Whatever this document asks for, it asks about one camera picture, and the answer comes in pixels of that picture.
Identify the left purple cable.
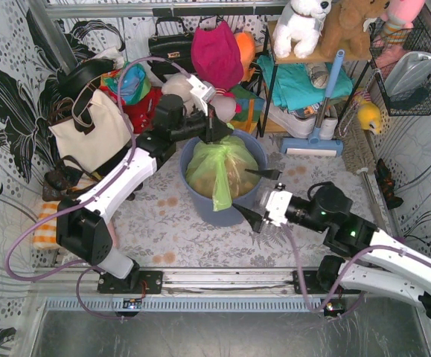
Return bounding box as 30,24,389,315
4,56,194,321

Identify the black wire basket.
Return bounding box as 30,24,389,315
370,18,431,117

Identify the black leather handbag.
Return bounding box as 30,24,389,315
147,16,196,83

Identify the blue grey trash bin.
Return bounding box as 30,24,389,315
179,129,268,227

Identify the black round hat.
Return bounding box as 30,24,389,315
57,58,116,99

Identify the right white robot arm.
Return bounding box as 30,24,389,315
234,181,431,319

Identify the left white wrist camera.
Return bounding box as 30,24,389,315
187,74,216,115

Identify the orange white checked towel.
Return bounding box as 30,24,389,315
32,202,60,250

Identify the colourful patterned cloth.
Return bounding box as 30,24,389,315
99,62,151,106

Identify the white plush dog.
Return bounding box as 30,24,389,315
272,0,332,59

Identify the pink plush cylinder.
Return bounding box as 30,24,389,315
107,221,119,248

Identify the yellow plush duck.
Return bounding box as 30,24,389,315
354,91,381,135

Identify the white plush lamb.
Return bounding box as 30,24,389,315
162,73,194,114

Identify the silver foil pouch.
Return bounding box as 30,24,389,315
384,51,431,97

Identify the pink white plush pig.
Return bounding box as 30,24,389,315
210,89,242,123

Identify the teal folded cloth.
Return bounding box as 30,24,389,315
257,55,353,111

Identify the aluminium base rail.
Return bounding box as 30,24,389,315
32,266,431,317

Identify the dark brown leather bag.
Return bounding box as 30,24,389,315
42,155,100,202

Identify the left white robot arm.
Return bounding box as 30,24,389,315
56,94,233,292

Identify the brown teddy bear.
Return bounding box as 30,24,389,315
319,0,390,58

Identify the magenta cloth bag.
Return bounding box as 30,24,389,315
191,20,243,90

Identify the pink plush toy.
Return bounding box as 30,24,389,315
379,0,425,44

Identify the red garment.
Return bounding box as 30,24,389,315
107,86,168,135

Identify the green plastic trash bag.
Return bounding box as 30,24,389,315
185,135,260,212

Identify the cream canvas tote bag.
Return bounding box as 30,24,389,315
50,89,133,172

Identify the black orange small toy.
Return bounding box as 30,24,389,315
374,158,403,210

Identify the rainbow striped cloth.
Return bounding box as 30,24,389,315
230,85,265,134

